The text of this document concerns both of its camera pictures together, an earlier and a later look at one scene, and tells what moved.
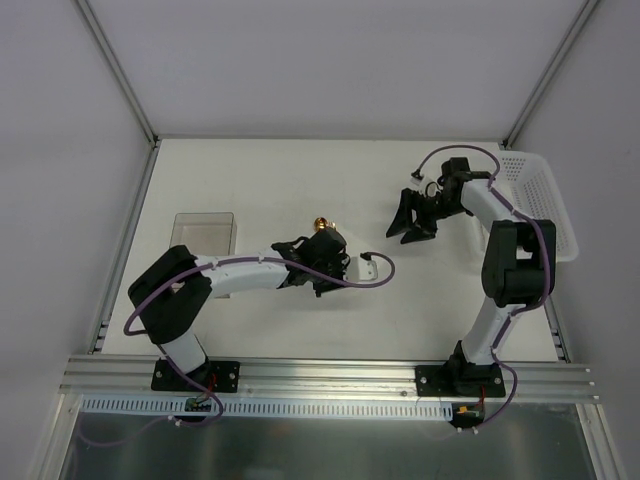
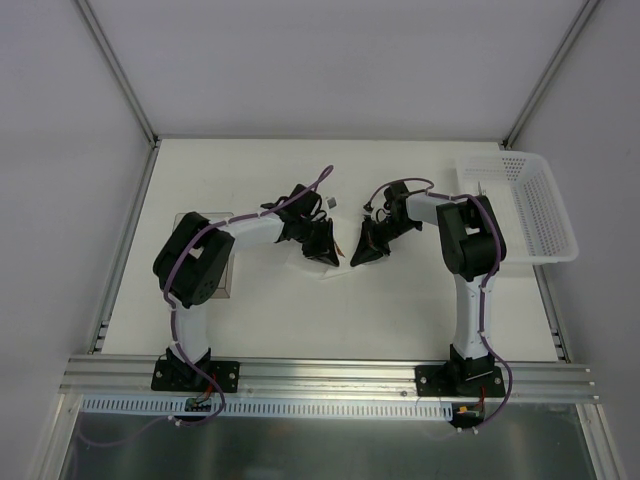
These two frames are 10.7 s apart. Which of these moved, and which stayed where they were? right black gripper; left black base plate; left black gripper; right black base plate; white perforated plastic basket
Moved: right black gripper; left black gripper
Stayed: right black base plate; left black base plate; white perforated plastic basket
